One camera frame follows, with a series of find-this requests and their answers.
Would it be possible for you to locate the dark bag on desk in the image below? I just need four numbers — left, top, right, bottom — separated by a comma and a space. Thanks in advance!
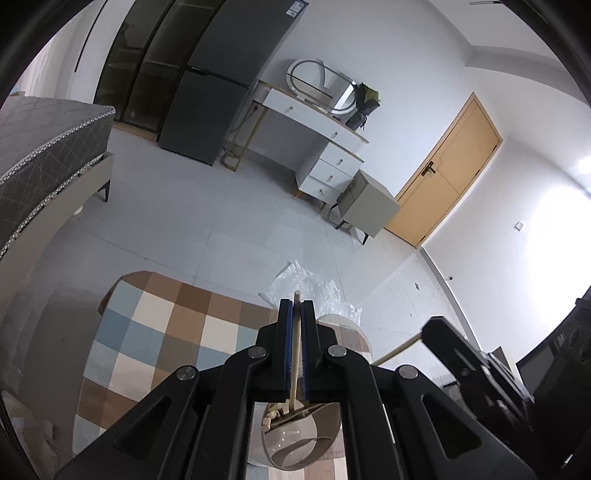
344, 82, 380, 131

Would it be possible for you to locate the white wardrobe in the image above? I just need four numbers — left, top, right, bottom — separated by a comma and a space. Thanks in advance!
18, 0, 139, 97

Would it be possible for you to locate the dark glass cabinet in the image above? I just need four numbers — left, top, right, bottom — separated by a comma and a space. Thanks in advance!
93, 0, 227, 139

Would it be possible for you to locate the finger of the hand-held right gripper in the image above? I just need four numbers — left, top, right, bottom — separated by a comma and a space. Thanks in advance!
421, 316, 482, 372

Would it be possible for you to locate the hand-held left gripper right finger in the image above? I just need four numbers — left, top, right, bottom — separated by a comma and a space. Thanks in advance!
300, 299, 539, 480

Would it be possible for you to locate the white vanity desk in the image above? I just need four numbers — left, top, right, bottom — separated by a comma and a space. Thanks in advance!
249, 79, 370, 204

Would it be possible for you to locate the grey bowl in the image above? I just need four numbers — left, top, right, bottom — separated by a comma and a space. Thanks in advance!
249, 401, 345, 472

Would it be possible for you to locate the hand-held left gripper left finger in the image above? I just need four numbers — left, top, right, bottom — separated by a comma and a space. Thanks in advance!
54, 298, 295, 480

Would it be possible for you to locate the wooden door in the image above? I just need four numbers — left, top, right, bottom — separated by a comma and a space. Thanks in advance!
384, 92, 503, 250

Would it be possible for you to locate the grey refrigerator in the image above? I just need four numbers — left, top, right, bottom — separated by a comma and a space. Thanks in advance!
158, 0, 308, 167

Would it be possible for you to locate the wooden chopstick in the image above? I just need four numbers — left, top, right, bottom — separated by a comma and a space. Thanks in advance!
287, 291, 303, 414
372, 339, 426, 366

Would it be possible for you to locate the grey nightstand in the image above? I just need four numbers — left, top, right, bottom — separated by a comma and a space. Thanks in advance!
333, 168, 402, 245

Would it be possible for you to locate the checkered blanket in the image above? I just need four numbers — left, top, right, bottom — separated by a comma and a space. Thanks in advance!
74, 271, 372, 480

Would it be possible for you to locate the clear bubble wrap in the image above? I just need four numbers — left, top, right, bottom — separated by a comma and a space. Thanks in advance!
259, 260, 363, 328

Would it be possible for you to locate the grey quilted bed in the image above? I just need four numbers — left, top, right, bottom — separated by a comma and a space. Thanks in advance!
0, 96, 116, 324

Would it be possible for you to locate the black furniture piece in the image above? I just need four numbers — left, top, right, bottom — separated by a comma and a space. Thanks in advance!
516, 286, 591, 416

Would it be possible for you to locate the oval mirror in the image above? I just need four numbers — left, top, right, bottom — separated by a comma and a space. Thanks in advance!
286, 58, 358, 116

